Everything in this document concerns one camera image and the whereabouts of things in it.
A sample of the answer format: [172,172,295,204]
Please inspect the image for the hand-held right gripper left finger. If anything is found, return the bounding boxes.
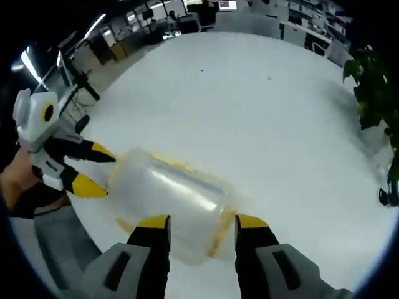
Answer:
[82,213,172,299]

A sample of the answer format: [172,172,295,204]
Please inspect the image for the black desk monitor stand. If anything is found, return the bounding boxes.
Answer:
[57,49,101,102]

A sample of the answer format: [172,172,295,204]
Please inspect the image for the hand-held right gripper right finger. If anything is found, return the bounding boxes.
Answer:
[234,213,355,299]

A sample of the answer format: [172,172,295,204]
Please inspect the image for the clear plastic container yellow buckles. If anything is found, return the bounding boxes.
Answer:
[105,148,252,266]

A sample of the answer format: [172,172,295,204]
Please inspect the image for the green potted plant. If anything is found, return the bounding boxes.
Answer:
[342,45,399,187]

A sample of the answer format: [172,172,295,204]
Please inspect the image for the person's left hand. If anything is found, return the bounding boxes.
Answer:
[0,149,42,210]

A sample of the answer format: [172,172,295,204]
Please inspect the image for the white cabinet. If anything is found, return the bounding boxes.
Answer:
[279,21,308,48]

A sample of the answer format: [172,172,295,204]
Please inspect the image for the black stand base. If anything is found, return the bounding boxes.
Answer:
[378,186,396,207]

